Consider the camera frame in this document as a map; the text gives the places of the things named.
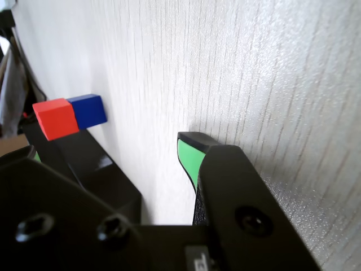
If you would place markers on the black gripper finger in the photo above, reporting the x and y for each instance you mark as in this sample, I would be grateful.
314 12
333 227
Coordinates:
56 220
239 197

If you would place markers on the red wooden cube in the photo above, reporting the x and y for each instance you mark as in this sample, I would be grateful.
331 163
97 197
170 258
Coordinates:
56 118

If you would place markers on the blue wooden cube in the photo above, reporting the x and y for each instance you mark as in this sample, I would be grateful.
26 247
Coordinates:
88 111

